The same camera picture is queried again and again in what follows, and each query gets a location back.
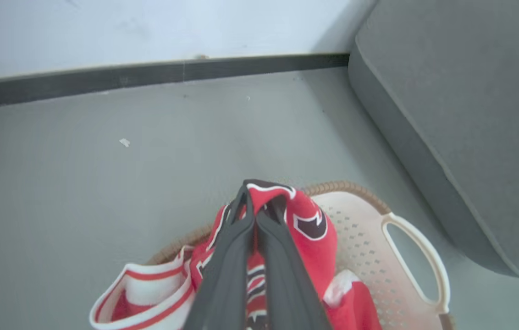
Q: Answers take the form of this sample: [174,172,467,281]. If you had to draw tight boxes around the black baseboard strip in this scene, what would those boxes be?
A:
[0,53,350,112]

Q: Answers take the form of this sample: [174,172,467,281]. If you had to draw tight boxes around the red white striped shorts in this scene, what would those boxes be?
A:
[89,245,196,330]

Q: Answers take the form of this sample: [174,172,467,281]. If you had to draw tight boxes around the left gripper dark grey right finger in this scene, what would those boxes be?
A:
[256,196,333,330]

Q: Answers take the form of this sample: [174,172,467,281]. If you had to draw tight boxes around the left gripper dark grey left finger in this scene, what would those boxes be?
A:
[184,182,256,330]

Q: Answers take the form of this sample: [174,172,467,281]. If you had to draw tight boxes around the cream perforated laundry basket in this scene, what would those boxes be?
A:
[146,181,453,330]

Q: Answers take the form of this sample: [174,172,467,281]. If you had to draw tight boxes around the red Bulls 23 jersey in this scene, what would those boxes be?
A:
[191,180,381,330]

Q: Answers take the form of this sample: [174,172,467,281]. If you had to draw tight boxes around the grey fabric sofa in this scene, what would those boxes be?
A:
[348,0,519,280]

